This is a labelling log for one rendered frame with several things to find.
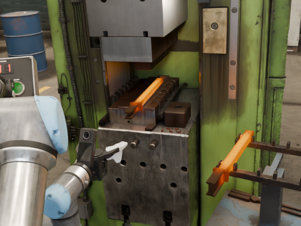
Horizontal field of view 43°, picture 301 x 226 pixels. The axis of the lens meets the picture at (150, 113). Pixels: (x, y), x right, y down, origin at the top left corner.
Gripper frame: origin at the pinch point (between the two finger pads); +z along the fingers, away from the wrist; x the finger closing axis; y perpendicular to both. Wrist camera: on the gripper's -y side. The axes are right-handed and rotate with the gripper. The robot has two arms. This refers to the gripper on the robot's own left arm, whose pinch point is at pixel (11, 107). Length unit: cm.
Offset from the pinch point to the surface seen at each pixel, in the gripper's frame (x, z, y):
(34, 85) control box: -6.8, 10.5, 10.0
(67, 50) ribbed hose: -20.1, 19.5, 26.4
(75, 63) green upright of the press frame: -22.7, 23.4, 21.6
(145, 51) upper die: -51, -6, 15
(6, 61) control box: 3.5, 10.4, 20.8
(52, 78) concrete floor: 42, 410, 115
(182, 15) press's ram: -71, 10, 35
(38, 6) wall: 98, 674, 350
